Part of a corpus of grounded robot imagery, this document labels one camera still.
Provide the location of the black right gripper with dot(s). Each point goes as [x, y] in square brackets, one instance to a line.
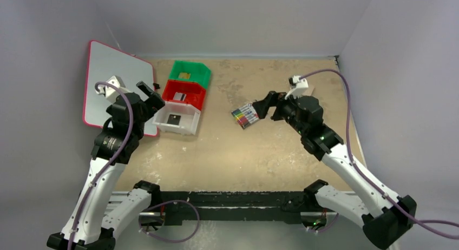
[271, 107]

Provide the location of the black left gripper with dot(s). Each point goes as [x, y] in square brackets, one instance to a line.
[148, 100]

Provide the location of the pack of coloured markers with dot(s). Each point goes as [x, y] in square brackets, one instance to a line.
[246, 115]

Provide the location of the white plastic bin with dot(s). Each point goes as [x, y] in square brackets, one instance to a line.
[189, 118]

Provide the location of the red plastic bin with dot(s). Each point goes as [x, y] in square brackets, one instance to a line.
[184, 92]

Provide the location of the green plastic bin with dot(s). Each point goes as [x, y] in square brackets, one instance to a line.
[199, 72]

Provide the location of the beige leather card holder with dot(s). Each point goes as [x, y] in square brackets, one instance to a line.
[309, 91]

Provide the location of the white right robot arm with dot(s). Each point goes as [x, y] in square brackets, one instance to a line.
[377, 209]

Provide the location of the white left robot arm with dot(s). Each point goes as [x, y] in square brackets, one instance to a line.
[88, 227]

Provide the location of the white striped credit card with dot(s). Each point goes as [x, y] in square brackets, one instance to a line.
[179, 96]

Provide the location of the gold credit card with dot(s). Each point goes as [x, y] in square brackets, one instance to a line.
[184, 76]

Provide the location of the black credit card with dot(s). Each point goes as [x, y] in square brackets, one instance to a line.
[174, 119]

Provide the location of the pink framed whiteboard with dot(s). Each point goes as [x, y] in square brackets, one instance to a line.
[118, 68]

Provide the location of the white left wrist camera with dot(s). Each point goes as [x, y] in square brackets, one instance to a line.
[112, 91]

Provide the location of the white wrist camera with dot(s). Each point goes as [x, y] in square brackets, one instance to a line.
[112, 91]
[298, 85]

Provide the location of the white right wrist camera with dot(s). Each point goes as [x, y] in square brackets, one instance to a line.
[298, 85]

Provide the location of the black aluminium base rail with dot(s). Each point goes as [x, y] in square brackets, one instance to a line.
[290, 207]

